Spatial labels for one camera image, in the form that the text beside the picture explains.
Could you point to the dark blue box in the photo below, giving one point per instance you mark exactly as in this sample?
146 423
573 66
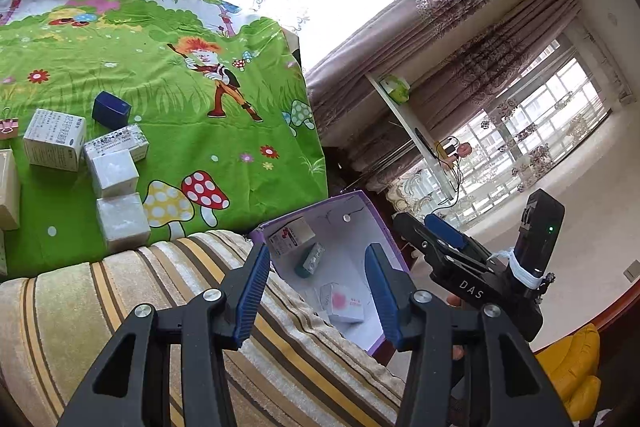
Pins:
111 109

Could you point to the person's right hand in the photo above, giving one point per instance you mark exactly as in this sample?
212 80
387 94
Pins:
457 352

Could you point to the striped plush cushion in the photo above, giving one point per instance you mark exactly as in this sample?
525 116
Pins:
100 297

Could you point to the white labelled box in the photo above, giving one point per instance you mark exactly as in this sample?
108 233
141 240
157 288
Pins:
120 139

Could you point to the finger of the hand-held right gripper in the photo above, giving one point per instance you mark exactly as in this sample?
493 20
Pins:
425 247
447 232

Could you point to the cream white box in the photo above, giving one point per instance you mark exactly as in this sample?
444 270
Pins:
9 187

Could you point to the mauve pleated curtain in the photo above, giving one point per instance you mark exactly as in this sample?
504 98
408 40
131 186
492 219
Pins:
450 72

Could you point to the white box with pink print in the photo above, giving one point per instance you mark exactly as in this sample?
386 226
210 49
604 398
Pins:
345 302

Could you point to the binder clip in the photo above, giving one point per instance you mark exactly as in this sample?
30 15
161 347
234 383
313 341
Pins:
7 126

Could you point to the teal toothpaste box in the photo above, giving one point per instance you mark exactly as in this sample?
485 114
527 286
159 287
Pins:
310 262

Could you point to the purple cardboard box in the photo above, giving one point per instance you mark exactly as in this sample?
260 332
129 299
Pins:
335 237

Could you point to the wall socket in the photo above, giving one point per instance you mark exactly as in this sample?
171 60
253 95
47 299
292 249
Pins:
632 271

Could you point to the green cartoon printed cloth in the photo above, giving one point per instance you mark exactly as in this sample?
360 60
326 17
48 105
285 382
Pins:
175 147

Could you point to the white board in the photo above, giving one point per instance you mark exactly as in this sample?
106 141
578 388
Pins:
410 117

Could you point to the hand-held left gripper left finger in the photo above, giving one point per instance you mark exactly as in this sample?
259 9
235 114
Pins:
252 292

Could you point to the green plush item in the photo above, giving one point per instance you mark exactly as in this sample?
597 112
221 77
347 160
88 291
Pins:
397 89

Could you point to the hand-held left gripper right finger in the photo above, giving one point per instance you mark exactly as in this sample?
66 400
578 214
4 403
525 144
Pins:
382 297

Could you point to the floral sheer window curtain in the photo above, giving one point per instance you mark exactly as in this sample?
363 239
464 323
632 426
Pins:
550 132

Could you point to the small white box red print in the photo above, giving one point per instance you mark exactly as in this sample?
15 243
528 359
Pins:
292 234

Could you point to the plain white cube box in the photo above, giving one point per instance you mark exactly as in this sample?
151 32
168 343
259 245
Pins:
122 222
115 174

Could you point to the white box with fine print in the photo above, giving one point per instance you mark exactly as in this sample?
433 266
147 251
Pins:
52 139

